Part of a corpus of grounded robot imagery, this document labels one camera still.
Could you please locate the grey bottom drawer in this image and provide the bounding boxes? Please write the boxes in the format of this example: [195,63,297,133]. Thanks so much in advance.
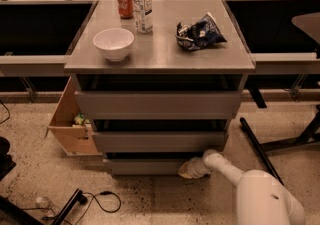
[103,152,202,176]

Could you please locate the grey drawer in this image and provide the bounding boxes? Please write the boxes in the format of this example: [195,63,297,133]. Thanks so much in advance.
[92,132,228,153]
[103,152,202,176]
[75,91,241,120]

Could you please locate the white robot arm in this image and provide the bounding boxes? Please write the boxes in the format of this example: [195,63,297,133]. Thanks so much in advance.
[178,149,306,225]

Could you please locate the grey middle drawer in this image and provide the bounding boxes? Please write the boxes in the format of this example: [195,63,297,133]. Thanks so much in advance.
[92,132,228,153]

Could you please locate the grey drawer cabinet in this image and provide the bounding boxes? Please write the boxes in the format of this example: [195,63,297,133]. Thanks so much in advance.
[63,0,256,167]

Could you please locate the grey top drawer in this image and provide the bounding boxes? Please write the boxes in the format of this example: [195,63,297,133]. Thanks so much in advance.
[75,91,241,120]

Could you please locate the black stand leg left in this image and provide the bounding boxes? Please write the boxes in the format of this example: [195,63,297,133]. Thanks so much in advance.
[51,189,87,225]

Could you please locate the cardboard box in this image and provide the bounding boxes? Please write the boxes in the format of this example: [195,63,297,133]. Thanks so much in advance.
[48,79,99,155]

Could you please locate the black stand base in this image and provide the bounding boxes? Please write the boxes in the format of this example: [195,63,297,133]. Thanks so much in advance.
[240,105,320,184]

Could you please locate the green item in box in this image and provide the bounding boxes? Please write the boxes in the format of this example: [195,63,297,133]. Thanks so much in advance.
[74,113,90,126]

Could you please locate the blue crumpled chip bag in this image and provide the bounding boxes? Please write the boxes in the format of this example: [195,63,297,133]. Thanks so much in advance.
[176,12,226,51]

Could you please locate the white bowl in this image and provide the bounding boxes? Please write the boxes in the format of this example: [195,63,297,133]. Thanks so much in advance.
[93,28,135,62]

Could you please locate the clear plastic water bottle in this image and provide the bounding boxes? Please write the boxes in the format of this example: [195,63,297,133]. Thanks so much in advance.
[132,0,153,33]

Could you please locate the orange soda can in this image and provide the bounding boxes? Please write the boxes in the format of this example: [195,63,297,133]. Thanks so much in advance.
[117,0,133,19]

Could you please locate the black floor cable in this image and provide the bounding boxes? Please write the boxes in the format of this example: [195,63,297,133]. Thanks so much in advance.
[73,190,123,225]

